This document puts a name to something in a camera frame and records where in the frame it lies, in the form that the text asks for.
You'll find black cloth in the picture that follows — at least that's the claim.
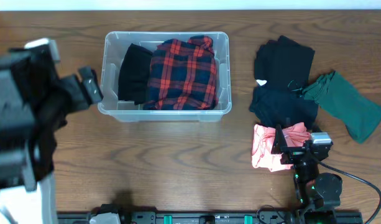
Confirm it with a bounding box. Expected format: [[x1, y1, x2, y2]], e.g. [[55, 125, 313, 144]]
[[117, 44, 153, 105]]

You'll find clear plastic storage bin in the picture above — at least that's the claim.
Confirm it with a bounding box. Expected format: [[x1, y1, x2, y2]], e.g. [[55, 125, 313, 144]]
[[98, 31, 232, 122]]

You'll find green garment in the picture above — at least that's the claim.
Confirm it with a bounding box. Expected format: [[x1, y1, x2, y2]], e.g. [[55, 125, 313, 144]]
[[302, 71, 381, 144]]

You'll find red plaid flannel shirt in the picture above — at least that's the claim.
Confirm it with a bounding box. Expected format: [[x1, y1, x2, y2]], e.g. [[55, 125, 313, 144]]
[[143, 35, 218, 110]]

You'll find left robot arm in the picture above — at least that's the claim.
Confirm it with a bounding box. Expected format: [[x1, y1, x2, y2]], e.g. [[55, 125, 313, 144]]
[[0, 47, 103, 223]]

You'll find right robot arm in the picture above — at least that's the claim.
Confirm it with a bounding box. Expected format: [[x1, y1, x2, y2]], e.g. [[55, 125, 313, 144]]
[[272, 125, 342, 223]]

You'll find pink folded garment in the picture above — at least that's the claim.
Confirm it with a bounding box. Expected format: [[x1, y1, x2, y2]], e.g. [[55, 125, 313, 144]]
[[252, 122, 310, 172]]

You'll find dark navy folded garment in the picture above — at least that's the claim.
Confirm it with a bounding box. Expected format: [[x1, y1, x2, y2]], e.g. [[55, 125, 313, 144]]
[[249, 86, 318, 129]]

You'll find black folded garment top right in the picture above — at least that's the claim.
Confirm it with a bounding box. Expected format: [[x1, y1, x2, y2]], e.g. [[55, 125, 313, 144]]
[[254, 35, 315, 91]]

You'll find black cable right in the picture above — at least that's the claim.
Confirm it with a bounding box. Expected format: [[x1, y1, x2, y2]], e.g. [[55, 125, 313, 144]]
[[314, 155, 381, 224]]

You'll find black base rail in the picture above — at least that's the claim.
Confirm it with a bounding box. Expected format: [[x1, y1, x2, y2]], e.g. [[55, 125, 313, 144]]
[[57, 204, 363, 224]]

